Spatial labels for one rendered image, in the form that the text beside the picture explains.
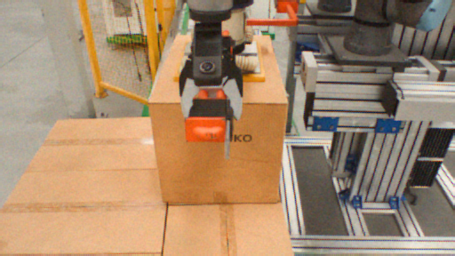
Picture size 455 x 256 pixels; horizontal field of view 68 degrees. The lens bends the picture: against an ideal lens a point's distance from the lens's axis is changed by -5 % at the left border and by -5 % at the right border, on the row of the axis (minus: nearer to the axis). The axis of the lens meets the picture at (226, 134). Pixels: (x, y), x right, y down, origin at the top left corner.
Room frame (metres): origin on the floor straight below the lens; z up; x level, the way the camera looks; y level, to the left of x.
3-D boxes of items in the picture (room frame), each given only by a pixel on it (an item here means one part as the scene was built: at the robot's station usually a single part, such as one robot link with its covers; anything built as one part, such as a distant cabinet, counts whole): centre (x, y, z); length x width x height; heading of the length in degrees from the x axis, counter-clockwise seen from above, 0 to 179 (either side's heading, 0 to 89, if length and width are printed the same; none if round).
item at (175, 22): (2.69, 0.42, 0.50); 2.31 x 0.05 x 0.19; 3
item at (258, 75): (1.17, -0.07, 0.97); 0.34 x 0.10 x 0.05; 179
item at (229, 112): (0.63, -0.02, 1.07); 0.31 x 0.03 x 0.05; 179
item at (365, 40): (1.07, -0.45, 1.09); 0.15 x 0.15 x 0.10
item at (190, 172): (1.17, 0.02, 0.74); 0.60 x 0.40 x 0.40; 179
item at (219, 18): (0.60, 0.03, 1.22); 0.09 x 0.08 x 0.12; 179
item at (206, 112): (0.57, 0.04, 1.07); 0.08 x 0.07 x 0.05; 179
